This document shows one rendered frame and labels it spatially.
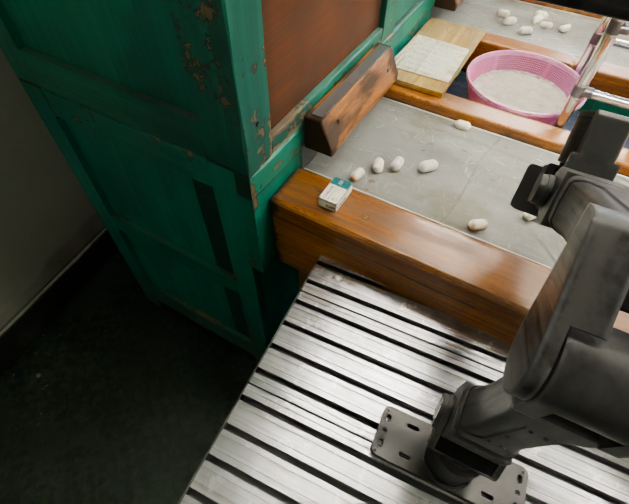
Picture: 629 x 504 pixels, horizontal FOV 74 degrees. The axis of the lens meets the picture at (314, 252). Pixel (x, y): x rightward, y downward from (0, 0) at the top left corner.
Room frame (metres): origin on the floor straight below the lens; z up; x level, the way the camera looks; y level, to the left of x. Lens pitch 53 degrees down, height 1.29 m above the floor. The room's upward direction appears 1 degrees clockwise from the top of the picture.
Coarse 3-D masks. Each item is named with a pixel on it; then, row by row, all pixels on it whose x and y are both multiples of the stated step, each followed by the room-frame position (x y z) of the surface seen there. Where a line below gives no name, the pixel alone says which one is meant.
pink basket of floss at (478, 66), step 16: (480, 64) 1.00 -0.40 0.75; (496, 64) 1.02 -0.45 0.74; (512, 64) 1.02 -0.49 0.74; (528, 64) 1.01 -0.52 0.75; (560, 64) 0.98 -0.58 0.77; (560, 80) 0.95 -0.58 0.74; (576, 80) 0.92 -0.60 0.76; (480, 96) 0.84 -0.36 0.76; (512, 112) 0.78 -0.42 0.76; (528, 112) 0.77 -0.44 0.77
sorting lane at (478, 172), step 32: (384, 128) 0.75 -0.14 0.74; (416, 128) 0.75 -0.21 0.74; (448, 128) 0.75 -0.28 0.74; (320, 160) 0.64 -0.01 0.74; (352, 160) 0.65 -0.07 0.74; (384, 160) 0.65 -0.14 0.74; (416, 160) 0.65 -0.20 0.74; (448, 160) 0.65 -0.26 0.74; (480, 160) 0.65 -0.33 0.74; (512, 160) 0.66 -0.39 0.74; (544, 160) 0.66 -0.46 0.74; (384, 192) 0.56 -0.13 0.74; (416, 192) 0.56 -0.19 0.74; (448, 192) 0.56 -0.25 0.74; (480, 192) 0.56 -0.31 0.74; (512, 192) 0.57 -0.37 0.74; (448, 224) 0.48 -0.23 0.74; (512, 224) 0.49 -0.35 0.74; (544, 256) 0.42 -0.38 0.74
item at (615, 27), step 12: (612, 24) 0.74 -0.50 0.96; (624, 24) 0.74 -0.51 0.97; (612, 36) 0.74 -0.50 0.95; (600, 48) 0.74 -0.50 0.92; (588, 60) 0.75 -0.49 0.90; (600, 60) 0.74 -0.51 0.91; (588, 72) 0.74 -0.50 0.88; (576, 84) 0.75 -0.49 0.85; (588, 84) 0.74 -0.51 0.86; (576, 96) 0.74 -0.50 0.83; (588, 96) 0.73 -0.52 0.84; (600, 96) 0.72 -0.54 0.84; (612, 96) 0.72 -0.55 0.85; (564, 108) 0.74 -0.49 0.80; (564, 120) 0.74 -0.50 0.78
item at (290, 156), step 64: (64, 128) 0.72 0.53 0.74; (128, 128) 0.61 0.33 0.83; (128, 192) 0.68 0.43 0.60; (192, 192) 0.57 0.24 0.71; (256, 192) 0.49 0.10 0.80; (128, 256) 0.73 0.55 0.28; (192, 256) 0.60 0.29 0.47; (256, 256) 0.49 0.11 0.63; (192, 320) 0.65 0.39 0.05; (256, 320) 0.51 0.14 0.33
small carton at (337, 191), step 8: (336, 184) 0.53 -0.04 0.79; (344, 184) 0.53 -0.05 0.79; (352, 184) 0.53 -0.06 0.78; (328, 192) 0.51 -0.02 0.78; (336, 192) 0.51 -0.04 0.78; (344, 192) 0.51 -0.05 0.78; (320, 200) 0.50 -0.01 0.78; (328, 200) 0.49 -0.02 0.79; (336, 200) 0.49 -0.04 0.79; (344, 200) 0.51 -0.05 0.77; (328, 208) 0.49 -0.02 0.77; (336, 208) 0.48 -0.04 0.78
